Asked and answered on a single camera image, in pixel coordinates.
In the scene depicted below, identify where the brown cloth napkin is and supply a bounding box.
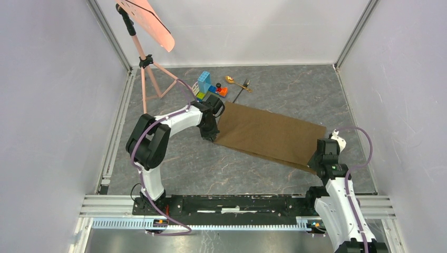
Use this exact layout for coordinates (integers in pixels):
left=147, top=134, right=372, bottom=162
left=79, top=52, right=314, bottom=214
left=215, top=102, right=326, bottom=173

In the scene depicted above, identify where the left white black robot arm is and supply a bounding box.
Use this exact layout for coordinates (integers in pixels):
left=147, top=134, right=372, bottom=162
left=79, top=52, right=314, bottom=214
left=125, top=95, right=225, bottom=215

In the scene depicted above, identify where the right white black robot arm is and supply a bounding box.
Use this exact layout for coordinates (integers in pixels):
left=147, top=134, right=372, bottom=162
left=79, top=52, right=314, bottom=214
left=304, top=138, right=388, bottom=252

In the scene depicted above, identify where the colourful toy block structure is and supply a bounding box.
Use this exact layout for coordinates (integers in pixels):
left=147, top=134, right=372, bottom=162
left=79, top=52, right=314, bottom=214
left=192, top=71, right=228, bottom=101

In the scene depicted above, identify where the gold spoon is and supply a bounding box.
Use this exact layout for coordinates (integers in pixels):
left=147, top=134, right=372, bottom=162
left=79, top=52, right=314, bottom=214
left=224, top=76, right=252, bottom=92

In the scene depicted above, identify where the black fork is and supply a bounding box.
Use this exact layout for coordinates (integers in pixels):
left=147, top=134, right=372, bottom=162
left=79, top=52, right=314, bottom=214
left=232, top=79, right=250, bottom=103

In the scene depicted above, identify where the pink music stand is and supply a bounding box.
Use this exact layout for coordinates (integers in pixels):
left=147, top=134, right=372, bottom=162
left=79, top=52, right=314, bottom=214
left=114, top=1, right=191, bottom=113

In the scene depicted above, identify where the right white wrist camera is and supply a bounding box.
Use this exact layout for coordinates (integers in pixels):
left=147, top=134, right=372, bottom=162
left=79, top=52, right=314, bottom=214
left=329, top=129, right=347, bottom=152

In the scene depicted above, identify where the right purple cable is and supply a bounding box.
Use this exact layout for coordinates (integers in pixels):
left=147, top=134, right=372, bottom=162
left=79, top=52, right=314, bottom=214
left=333, top=126, right=374, bottom=253

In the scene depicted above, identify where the purple cable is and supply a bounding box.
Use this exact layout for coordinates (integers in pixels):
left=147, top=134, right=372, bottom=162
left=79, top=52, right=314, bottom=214
left=333, top=126, right=374, bottom=253
left=130, top=78, right=198, bottom=237

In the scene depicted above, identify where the white slotted cable duct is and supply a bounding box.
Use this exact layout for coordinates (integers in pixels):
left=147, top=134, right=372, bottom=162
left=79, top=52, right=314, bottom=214
left=92, top=218, right=325, bottom=232

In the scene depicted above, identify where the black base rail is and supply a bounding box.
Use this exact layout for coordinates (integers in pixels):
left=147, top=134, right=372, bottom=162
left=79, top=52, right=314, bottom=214
left=132, top=194, right=320, bottom=226

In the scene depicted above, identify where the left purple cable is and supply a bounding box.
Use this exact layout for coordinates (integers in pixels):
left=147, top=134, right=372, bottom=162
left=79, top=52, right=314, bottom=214
left=130, top=78, right=198, bottom=237

